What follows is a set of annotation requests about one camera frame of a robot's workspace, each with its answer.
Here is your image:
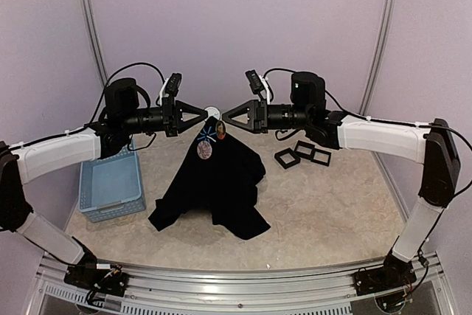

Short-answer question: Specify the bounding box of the aluminium front rail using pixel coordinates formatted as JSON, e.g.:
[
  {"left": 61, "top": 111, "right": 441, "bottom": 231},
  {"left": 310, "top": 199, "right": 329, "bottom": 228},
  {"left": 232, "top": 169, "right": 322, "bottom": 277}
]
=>
[{"left": 35, "top": 252, "right": 453, "bottom": 315}]

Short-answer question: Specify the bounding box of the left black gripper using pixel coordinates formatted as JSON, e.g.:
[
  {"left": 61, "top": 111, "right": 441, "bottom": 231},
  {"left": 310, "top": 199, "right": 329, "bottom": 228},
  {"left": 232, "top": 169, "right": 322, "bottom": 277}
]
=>
[{"left": 121, "top": 96, "right": 207, "bottom": 136}]

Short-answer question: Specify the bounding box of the blue plastic basket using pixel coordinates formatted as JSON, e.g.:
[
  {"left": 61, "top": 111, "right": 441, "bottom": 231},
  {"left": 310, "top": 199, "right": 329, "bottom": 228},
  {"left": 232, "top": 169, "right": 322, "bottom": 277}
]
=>
[{"left": 78, "top": 143, "right": 146, "bottom": 223}]

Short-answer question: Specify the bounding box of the black square frame middle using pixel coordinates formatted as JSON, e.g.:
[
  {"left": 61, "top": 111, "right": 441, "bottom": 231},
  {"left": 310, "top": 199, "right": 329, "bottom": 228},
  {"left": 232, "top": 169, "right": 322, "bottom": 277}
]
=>
[{"left": 294, "top": 140, "right": 316, "bottom": 160}]

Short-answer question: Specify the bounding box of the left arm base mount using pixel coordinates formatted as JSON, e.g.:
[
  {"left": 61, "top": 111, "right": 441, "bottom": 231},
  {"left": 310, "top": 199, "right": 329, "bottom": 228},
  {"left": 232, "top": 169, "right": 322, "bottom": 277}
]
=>
[{"left": 63, "top": 252, "right": 129, "bottom": 305}]

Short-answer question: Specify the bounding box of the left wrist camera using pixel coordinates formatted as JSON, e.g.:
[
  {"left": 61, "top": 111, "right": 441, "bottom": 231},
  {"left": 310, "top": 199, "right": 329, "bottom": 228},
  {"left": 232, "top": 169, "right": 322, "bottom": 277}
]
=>
[{"left": 156, "top": 73, "right": 182, "bottom": 105}]

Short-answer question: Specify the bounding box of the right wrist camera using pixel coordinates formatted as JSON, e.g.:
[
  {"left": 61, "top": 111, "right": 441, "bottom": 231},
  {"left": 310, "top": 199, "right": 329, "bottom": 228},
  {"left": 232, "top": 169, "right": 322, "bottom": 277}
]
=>
[{"left": 245, "top": 70, "right": 274, "bottom": 104}]

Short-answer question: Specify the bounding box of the black square frame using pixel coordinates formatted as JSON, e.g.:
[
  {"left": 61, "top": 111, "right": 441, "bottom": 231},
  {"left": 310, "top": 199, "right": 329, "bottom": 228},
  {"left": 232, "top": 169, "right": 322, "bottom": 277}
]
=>
[
  {"left": 274, "top": 148, "right": 301, "bottom": 170},
  {"left": 294, "top": 140, "right": 316, "bottom": 160},
  {"left": 311, "top": 148, "right": 331, "bottom": 167}
]

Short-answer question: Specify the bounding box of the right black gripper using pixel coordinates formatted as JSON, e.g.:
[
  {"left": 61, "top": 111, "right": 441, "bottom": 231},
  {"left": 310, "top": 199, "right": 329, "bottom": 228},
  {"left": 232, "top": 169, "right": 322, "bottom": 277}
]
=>
[{"left": 221, "top": 98, "right": 310, "bottom": 134}]

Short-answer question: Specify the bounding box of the aluminium corner post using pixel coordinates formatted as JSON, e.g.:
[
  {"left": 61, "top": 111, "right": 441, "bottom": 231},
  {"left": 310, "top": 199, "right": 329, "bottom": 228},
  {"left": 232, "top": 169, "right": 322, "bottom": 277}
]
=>
[
  {"left": 80, "top": 0, "right": 108, "bottom": 87},
  {"left": 359, "top": 0, "right": 395, "bottom": 115}
]

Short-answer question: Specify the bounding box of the left aluminium corner post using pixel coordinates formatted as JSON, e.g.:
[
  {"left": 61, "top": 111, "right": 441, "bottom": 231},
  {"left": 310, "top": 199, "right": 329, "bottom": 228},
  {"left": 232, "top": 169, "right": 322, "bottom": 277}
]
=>
[{"left": 80, "top": 0, "right": 108, "bottom": 87}]

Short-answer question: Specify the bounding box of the orange portrait brooch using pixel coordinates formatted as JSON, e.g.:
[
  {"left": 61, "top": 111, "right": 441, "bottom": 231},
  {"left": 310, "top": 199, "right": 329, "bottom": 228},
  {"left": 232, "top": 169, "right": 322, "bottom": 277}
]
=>
[{"left": 215, "top": 120, "right": 226, "bottom": 140}]

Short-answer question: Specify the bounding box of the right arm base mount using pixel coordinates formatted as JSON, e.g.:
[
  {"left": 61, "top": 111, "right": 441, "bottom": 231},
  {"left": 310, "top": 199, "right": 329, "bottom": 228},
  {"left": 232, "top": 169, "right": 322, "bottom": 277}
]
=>
[{"left": 352, "top": 250, "right": 429, "bottom": 314}]

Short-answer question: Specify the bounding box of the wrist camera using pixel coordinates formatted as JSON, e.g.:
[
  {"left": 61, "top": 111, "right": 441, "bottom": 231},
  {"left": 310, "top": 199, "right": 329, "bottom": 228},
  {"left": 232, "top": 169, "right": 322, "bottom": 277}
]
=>
[
  {"left": 245, "top": 70, "right": 274, "bottom": 104},
  {"left": 156, "top": 73, "right": 182, "bottom": 105}
]

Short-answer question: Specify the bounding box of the black square frame far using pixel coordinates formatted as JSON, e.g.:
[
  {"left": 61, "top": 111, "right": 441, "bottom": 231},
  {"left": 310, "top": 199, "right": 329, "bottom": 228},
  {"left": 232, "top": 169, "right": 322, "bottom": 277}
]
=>
[{"left": 311, "top": 148, "right": 331, "bottom": 167}]

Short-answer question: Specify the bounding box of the pale pink round brooch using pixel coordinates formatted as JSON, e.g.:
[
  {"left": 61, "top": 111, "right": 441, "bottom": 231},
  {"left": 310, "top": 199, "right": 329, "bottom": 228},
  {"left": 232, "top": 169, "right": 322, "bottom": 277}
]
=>
[{"left": 197, "top": 141, "right": 212, "bottom": 160}]

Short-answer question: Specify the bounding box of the starry night blue brooch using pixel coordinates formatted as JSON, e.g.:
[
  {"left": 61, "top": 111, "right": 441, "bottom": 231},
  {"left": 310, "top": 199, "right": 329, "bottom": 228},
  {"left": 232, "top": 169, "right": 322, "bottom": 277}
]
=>
[{"left": 204, "top": 106, "right": 221, "bottom": 120}]

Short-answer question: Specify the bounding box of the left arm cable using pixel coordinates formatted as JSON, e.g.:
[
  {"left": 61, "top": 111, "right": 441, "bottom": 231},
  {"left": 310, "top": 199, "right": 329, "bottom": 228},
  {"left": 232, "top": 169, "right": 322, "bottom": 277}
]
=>
[{"left": 83, "top": 62, "right": 167, "bottom": 128}]

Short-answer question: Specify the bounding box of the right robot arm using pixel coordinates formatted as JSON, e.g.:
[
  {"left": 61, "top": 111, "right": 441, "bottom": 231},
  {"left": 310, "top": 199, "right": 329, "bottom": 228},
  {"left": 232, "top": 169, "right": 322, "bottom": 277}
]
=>
[{"left": 222, "top": 70, "right": 461, "bottom": 288}]

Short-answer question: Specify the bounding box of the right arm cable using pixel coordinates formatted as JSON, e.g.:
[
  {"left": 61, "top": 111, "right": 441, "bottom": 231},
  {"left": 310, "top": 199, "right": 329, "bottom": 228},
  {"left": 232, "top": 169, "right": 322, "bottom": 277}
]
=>
[{"left": 263, "top": 67, "right": 472, "bottom": 198}]

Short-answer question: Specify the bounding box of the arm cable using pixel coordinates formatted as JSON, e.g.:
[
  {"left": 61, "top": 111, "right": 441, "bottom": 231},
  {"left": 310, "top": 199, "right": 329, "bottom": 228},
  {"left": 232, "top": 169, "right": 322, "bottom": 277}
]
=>
[
  {"left": 263, "top": 67, "right": 472, "bottom": 198},
  {"left": 83, "top": 62, "right": 167, "bottom": 128}
]

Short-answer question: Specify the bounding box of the black garment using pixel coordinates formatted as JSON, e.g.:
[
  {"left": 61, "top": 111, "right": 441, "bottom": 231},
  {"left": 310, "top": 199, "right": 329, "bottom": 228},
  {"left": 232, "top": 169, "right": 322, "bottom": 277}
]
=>
[{"left": 148, "top": 117, "right": 270, "bottom": 240}]

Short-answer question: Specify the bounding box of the black square frame near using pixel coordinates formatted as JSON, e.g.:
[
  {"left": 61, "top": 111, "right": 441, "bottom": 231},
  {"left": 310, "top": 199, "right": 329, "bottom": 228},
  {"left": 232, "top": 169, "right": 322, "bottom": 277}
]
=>
[{"left": 274, "top": 148, "right": 301, "bottom": 170}]

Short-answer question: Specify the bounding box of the right aluminium corner post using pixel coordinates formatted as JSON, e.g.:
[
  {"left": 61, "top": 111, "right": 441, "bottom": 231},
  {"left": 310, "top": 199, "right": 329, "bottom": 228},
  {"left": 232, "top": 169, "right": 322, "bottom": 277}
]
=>
[{"left": 359, "top": 0, "right": 395, "bottom": 115}]

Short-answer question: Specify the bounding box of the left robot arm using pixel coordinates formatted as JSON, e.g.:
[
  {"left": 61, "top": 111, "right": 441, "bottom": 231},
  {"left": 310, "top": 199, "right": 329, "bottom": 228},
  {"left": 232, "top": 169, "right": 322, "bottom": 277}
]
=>
[{"left": 1, "top": 74, "right": 208, "bottom": 289}]

